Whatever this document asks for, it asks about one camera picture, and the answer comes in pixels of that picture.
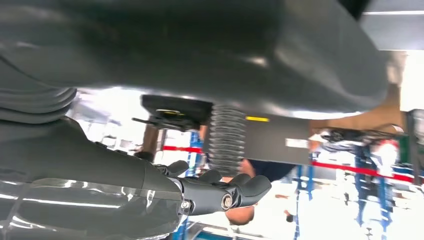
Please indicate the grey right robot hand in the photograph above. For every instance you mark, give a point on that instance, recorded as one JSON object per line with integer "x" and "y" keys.
{"x": 165, "y": 49}

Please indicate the black tool case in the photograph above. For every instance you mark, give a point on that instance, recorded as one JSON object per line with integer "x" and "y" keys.
{"x": 175, "y": 109}

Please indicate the grey flat equipment case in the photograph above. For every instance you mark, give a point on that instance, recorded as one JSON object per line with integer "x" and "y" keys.
{"x": 275, "y": 139}

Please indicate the person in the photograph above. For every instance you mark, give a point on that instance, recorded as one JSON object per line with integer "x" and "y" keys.
{"x": 271, "y": 170}

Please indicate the red barrier belt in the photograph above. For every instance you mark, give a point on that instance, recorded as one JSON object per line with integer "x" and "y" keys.
{"x": 364, "y": 170}

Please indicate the blue metal cart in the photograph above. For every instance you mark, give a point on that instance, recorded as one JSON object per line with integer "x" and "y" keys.
{"x": 374, "y": 185}

